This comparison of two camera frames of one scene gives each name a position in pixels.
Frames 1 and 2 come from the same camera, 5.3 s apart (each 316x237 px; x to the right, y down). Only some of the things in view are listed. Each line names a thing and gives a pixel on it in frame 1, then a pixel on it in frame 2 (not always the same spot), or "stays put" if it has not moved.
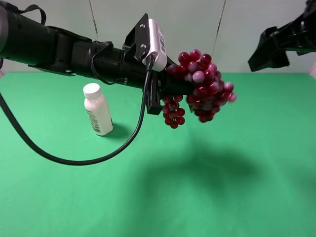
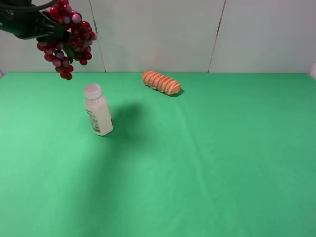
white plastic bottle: x=98 y=108 stays put
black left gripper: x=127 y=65 -> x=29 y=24
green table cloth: x=250 y=171 stays put
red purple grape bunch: x=209 y=93 -> x=61 y=54
